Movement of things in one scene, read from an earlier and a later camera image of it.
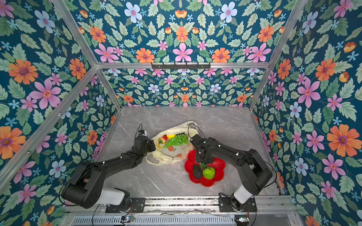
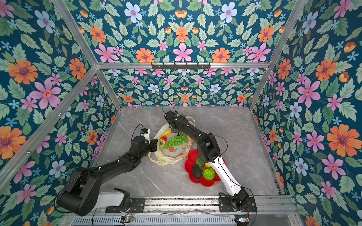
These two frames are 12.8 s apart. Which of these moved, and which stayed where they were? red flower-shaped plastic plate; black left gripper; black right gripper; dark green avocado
Moved: black right gripper
Stayed: dark green avocado; red flower-shaped plastic plate; black left gripper
